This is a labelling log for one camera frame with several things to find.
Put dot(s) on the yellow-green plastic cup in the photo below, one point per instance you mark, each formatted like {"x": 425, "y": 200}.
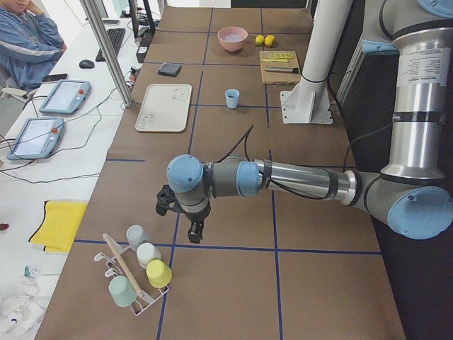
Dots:
{"x": 159, "y": 273}

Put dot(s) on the white wire cup rack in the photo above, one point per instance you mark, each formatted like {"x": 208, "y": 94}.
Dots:
{"x": 121, "y": 263}

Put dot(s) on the mint green cup on rack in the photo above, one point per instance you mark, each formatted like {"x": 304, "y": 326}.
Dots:
{"x": 122, "y": 291}

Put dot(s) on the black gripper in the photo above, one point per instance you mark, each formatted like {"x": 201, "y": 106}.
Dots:
{"x": 194, "y": 217}

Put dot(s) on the pink bowl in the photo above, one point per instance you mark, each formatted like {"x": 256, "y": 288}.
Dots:
{"x": 232, "y": 47}

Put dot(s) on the grey cup on rack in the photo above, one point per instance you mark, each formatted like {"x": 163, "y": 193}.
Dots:
{"x": 137, "y": 235}

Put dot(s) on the black monitor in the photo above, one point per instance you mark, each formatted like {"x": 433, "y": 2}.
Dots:
{"x": 148, "y": 28}

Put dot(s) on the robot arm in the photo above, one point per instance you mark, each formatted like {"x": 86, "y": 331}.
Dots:
{"x": 407, "y": 194}

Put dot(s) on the aluminium frame post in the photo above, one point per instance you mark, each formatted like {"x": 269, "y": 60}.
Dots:
{"x": 95, "y": 20}

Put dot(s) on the clear ice cubes pile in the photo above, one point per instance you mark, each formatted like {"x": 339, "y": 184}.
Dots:
{"x": 232, "y": 37}

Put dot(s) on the lemon slices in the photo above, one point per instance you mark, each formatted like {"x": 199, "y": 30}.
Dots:
{"x": 281, "y": 56}

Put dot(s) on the light blue cup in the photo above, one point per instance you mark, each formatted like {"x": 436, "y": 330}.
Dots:
{"x": 232, "y": 103}

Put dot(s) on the teach pendant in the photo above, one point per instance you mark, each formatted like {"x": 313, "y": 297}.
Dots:
{"x": 37, "y": 139}
{"x": 66, "y": 97}

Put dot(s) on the yellow cloth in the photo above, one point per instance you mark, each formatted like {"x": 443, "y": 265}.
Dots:
{"x": 59, "y": 226}

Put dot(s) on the white cup on rack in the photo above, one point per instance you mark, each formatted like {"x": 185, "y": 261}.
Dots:
{"x": 147, "y": 252}

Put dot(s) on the teach pendant far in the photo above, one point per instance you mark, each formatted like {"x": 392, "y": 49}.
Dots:
{"x": 66, "y": 97}

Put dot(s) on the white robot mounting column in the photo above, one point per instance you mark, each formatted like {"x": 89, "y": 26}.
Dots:
{"x": 308, "y": 101}

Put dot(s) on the cream bear tray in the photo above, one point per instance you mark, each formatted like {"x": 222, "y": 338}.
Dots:
{"x": 164, "y": 108}

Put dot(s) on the steel knife handle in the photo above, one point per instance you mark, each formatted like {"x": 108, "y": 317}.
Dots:
{"x": 286, "y": 70}

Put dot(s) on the wooden cutting board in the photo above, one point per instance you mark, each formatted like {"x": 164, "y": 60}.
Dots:
{"x": 279, "y": 78}

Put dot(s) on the teach pendant near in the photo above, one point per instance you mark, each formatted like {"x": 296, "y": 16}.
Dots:
{"x": 37, "y": 139}

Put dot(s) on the black computer mouse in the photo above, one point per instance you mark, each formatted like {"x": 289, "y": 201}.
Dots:
{"x": 86, "y": 64}

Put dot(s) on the person in blue hoodie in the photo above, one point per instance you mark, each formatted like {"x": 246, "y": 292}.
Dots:
{"x": 30, "y": 43}

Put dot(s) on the black keyboard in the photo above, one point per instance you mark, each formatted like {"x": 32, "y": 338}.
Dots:
{"x": 116, "y": 36}

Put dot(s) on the grey folded cloth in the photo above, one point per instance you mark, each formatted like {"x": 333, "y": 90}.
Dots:
{"x": 169, "y": 69}

